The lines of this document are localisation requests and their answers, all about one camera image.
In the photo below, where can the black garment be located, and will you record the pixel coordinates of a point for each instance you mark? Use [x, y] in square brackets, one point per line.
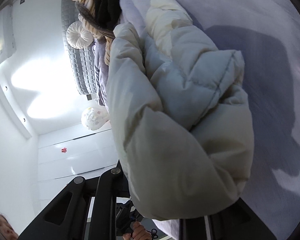
[107, 13]

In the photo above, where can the grey quilted headboard pillow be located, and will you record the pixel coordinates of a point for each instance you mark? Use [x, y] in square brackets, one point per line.
[81, 60]

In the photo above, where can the white wardrobe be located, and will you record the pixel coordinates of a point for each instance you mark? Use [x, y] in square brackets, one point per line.
[77, 156]

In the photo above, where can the lavender bed blanket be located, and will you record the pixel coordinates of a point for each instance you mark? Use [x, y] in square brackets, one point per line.
[267, 33]

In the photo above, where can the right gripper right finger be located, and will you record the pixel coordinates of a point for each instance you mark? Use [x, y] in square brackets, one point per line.
[237, 221]

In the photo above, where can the person face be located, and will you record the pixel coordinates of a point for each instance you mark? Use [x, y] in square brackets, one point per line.
[6, 229]

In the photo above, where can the person left hand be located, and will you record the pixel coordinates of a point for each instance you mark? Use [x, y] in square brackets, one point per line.
[139, 233]

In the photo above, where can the round white cushion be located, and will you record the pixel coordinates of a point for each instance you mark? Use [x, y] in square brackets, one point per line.
[77, 36]

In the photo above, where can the cream quilted down jacket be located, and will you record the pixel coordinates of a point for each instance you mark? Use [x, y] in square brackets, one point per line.
[180, 117]

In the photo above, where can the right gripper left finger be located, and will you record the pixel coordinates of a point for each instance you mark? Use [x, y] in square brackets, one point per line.
[84, 205]

